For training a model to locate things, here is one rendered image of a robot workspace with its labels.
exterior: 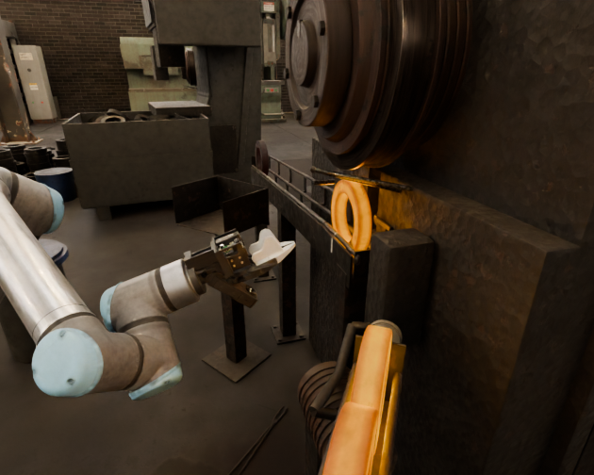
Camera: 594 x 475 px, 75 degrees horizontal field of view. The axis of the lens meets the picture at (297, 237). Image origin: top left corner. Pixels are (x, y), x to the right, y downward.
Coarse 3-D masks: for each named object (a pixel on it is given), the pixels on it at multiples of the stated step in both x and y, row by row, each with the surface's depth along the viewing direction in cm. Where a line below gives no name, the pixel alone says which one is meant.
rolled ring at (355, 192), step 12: (336, 192) 98; (348, 192) 90; (360, 192) 87; (336, 204) 99; (360, 204) 86; (336, 216) 100; (360, 216) 86; (336, 228) 101; (348, 228) 101; (360, 228) 86; (348, 240) 97; (360, 240) 88
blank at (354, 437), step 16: (352, 416) 35; (368, 416) 35; (336, 432) 33; (352, 432) 33; (368, 432) 33; (336, 448) 32; (352, 448) 32; (368, 448) 32; (336, 464) 31; (352, 464) 31; (368, 464) 32
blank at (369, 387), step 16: (368, 336) 47; (384, 336) 47; (368, 352) 45; (384, 352) 45; (368, 368) 44; (384, 368) 44; (368, 384) 43; (384, 384) 46; (352, 400) 43; (368, 400) 43
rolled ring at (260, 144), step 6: (258, 144) 188; (264, 144) 186; (258, 150) 196; (264, 150) 185; (258, 156) 199; (264, 156) 184; (258, 162) 199; (264, 162) 185; (258, 168) 198; (264, 168) 186
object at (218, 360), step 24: (192, 192) 138; (216, 192) 147; (240, 192) 139; (264, 192) 129; (192, 216) 141; (216, 216) 142; (240, 216) 123; (264, 216) 132; (240, 312) 148; (240, 336) 152; (216, 360) 156; (240, 360) 155; (264, 360) 156
